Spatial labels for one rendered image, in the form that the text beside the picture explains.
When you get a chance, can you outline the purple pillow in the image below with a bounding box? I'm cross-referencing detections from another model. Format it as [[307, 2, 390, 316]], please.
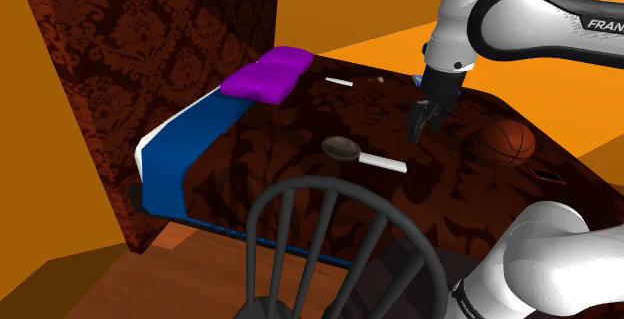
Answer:
[[258, 45, 315, 75], [220, 62, 301, 106]]

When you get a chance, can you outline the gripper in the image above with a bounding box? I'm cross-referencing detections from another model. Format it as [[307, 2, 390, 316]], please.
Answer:
[[405, 65, 467, 145]]

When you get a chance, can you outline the bed with dark red patterned cover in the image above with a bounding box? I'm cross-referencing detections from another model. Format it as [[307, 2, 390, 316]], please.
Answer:
[[20, 0, 624, 271]]

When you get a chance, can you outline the orange basketball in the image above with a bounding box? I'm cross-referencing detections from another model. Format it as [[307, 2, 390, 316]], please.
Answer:
[[474, 118, 537, 169]]

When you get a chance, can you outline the dark grey spindle-back chair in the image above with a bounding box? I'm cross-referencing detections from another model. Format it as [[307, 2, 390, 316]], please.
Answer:
[[233, 174, 450, 319]]

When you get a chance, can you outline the brown ladle with white handle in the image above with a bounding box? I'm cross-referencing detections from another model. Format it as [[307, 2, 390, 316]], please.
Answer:
[[321, 135, 408, 174]]

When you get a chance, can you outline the black phone with red edge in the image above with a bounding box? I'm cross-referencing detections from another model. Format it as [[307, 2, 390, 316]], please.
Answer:
[[529, 167, 568, 186]]

